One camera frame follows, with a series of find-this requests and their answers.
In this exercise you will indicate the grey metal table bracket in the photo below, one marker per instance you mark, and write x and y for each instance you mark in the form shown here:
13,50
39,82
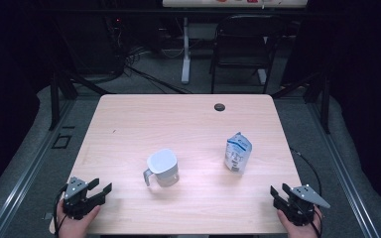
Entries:
48,216

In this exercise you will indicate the person's right hand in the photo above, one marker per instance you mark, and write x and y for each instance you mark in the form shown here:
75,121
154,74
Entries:
297,232

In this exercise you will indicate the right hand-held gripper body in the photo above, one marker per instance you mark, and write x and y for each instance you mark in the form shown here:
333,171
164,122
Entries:
302,206

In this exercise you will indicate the black table grommet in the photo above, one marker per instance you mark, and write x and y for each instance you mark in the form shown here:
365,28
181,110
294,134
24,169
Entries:
219,107

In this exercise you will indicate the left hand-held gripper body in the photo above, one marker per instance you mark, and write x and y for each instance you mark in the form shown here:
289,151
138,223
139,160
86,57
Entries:
79,205

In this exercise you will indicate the person's left hand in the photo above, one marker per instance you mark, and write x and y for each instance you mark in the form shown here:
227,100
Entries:
74,228

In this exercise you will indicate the black metal stand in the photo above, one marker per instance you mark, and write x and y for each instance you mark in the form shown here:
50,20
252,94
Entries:
325,109
54,105

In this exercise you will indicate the dark equipment cabinet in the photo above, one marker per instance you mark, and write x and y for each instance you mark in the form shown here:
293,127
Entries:
89,46

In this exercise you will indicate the clear jug with grey lid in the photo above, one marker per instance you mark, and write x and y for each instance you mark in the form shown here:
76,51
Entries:
162,162

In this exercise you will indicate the white desk leg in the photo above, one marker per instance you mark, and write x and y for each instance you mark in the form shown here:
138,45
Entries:
186,59
262,76

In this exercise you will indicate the white and blue milk pouch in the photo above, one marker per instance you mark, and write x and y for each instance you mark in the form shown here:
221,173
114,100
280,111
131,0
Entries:
238,153

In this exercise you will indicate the aluminium floor rail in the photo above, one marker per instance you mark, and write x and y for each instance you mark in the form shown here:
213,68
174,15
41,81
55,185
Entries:
344,175
23,185

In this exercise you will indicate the black folding chair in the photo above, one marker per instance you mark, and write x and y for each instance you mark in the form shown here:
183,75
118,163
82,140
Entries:
241,62

